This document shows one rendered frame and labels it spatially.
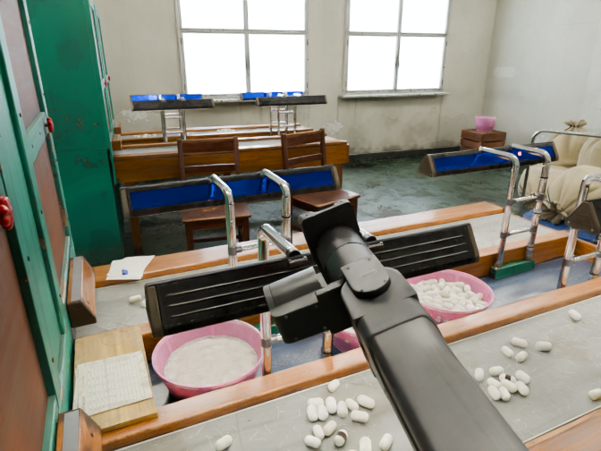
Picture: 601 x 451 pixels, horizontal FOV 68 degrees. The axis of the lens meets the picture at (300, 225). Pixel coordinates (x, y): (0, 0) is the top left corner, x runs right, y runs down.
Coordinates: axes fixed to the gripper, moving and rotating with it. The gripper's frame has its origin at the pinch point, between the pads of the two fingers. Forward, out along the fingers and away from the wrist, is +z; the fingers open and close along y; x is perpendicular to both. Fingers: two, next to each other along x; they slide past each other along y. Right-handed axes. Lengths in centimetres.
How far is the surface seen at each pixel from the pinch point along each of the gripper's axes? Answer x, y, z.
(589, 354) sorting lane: 52, 68, 18
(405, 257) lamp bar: 13.1, 17.6, 10.8
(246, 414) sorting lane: -26.7, 39.5, 13.4
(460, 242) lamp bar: 25.1, 21.5, 14.4
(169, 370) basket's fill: -43, 35, 32
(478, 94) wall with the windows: 344, 159, 586
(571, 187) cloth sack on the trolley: 212, 154, 231
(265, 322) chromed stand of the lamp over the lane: -16.6, 26.7, 22.5
